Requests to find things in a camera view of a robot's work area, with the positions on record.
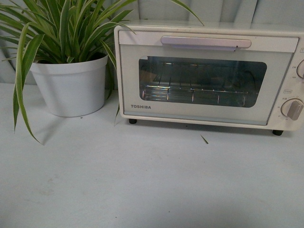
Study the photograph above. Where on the green striped spider plant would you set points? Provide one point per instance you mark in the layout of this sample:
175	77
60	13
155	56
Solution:
58	32

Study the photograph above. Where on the white plastic plant pot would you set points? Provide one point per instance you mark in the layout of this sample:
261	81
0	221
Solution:
73	89

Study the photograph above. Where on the silver oven door handle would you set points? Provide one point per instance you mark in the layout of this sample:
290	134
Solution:
206	43

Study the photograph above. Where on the lower beige timer knob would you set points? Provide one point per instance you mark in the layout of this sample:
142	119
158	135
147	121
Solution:
292	108

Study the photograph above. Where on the glass oven door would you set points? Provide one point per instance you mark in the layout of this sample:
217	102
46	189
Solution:
204	111

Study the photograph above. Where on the upper beige temperature knob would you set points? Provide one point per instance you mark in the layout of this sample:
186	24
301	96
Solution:
300	69

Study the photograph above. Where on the white Toshiba toaster oven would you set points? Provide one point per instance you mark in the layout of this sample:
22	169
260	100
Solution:
278	78

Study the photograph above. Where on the metal oven wire rack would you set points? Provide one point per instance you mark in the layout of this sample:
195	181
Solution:
223	85

